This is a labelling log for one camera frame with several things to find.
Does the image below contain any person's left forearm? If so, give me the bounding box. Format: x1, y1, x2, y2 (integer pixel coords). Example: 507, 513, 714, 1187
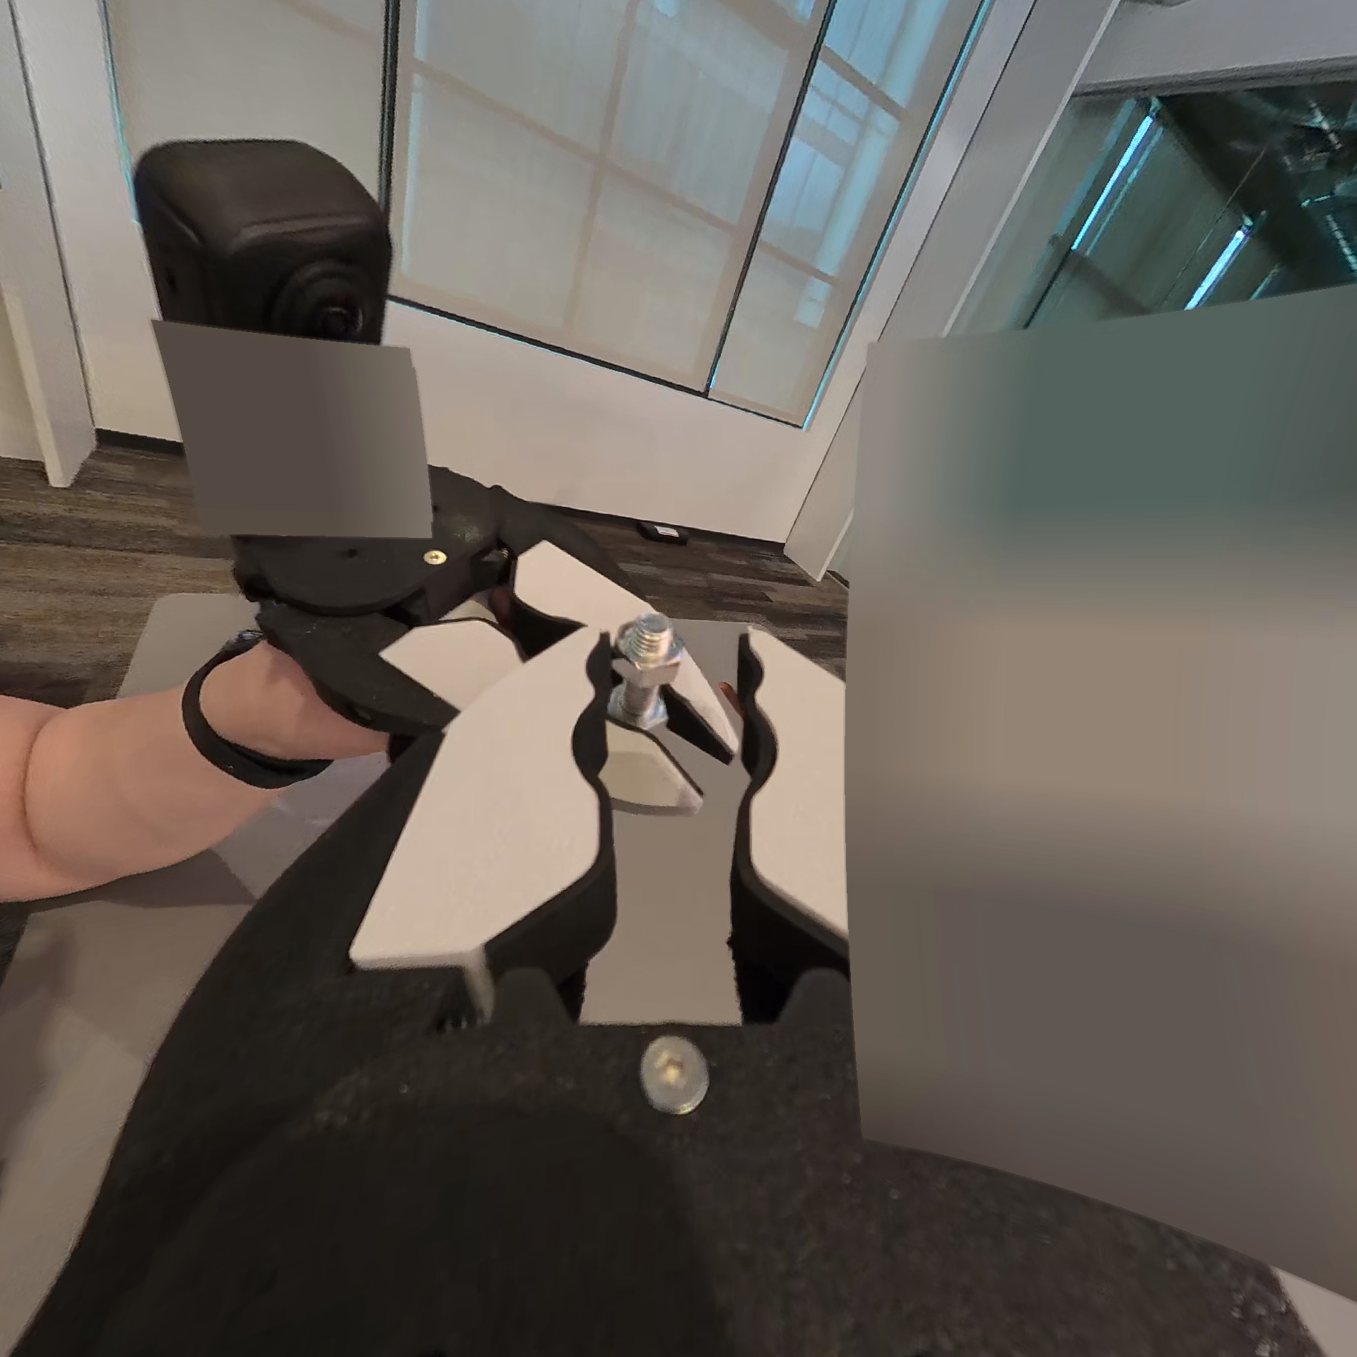
0, 686, 319, 904

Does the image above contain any silver hex bolt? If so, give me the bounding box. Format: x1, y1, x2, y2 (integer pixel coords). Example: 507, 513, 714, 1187
605, 615, 680, 730

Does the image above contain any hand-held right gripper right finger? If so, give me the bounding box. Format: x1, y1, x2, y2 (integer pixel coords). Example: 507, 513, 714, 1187
731, 625, 849, 945

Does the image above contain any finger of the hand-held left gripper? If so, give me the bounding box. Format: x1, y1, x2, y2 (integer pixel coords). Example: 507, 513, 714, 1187
379, 617, 706, 820
507, 537, 743, 767

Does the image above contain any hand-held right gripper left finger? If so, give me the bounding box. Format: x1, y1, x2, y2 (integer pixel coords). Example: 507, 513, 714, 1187
347, 625, 618, 974

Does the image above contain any person's left hand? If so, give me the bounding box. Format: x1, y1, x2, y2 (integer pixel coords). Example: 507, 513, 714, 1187
198, 638, 391, 762

